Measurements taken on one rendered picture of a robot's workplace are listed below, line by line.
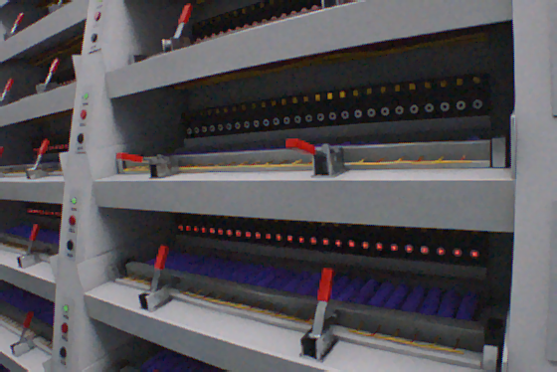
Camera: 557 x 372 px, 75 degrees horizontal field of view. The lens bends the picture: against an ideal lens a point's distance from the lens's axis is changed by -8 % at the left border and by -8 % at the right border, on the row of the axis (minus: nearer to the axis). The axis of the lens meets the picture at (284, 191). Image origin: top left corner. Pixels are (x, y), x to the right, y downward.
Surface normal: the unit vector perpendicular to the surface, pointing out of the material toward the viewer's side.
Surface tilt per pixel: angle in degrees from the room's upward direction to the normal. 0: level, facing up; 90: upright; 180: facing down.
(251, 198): 109
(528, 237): 90
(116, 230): 90
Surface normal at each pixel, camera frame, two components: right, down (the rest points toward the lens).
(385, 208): -0.53, 0.24
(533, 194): -0.54, -0.10
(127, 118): 0.84, 0.01
